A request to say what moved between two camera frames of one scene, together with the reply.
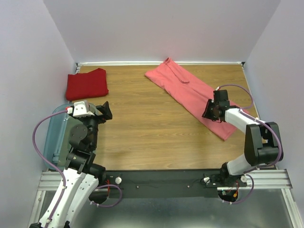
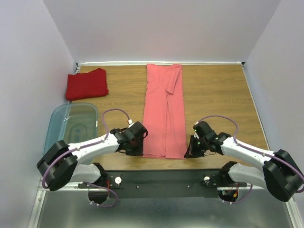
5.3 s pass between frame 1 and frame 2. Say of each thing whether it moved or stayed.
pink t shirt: moved
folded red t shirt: stayed
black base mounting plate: stayed
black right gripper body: moved
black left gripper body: moved
